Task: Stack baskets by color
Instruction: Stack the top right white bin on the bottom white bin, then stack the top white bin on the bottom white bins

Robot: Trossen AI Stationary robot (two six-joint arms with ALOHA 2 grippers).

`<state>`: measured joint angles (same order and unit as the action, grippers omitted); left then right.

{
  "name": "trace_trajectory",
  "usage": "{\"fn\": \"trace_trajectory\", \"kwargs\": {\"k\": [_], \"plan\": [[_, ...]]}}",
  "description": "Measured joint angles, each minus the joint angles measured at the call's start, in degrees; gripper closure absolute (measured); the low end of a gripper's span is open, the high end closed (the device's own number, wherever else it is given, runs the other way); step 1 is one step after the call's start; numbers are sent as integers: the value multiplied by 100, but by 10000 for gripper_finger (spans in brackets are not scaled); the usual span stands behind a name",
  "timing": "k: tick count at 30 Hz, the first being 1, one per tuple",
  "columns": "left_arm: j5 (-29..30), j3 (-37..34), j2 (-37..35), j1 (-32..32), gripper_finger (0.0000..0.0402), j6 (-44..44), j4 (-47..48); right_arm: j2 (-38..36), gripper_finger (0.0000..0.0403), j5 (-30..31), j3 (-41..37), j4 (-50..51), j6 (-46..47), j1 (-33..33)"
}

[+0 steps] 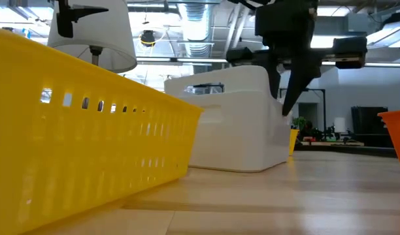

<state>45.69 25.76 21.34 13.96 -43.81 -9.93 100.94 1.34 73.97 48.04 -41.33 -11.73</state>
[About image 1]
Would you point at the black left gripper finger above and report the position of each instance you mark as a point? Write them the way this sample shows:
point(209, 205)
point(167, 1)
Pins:
point(89, 12)

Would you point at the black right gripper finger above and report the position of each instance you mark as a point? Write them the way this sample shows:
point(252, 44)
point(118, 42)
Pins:
point(304, 72)
point(273, 75)

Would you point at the white plastic basket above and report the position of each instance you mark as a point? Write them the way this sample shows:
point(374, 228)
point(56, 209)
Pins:
point(239, 137)

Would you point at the orange plastic basket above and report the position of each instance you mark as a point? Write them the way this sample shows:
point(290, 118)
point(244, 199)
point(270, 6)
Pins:
point(399, 137)

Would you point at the white lamp shade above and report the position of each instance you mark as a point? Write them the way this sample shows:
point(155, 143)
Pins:
point(115, 39)

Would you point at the green potted plant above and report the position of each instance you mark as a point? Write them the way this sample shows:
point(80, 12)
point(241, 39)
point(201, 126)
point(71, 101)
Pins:
point(299, 123)

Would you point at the small white cylinder lamp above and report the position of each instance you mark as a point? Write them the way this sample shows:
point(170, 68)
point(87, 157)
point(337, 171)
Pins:
point(339, 124)

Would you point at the black yellow hanging device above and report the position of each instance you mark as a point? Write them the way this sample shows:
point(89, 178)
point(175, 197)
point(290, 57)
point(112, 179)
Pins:
point(148, 38)

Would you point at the black cabinet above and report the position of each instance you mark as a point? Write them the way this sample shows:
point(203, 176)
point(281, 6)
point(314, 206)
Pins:
point(371, 125)

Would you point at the background work table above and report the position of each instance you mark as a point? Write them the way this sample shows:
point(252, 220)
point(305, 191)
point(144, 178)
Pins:
point(343, 148)

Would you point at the large yellow plastic basket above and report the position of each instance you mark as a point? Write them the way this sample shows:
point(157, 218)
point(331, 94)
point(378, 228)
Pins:
point(89, 156)

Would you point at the black metal frame stand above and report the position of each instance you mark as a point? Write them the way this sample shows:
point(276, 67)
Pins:
point(323, 107)

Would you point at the silver ventilation duct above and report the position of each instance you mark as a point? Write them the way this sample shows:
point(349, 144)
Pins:
point(195, 29)

